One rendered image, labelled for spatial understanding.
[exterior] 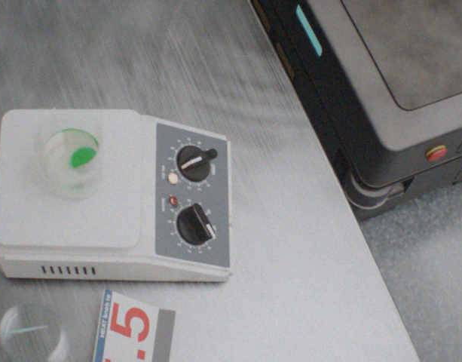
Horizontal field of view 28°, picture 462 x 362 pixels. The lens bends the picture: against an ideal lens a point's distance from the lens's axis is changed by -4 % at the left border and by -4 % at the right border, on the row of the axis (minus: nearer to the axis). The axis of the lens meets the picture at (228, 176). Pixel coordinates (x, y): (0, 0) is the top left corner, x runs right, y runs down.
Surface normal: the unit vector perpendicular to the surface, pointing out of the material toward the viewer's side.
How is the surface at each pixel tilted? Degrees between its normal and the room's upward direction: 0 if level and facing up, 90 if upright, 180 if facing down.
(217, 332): 0
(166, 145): 30
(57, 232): 0
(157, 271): 90
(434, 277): 0
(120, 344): 40
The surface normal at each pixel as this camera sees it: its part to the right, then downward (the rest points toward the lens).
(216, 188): 0.56, -0.33
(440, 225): 0.07, -0.38
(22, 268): 0.02, 0.92
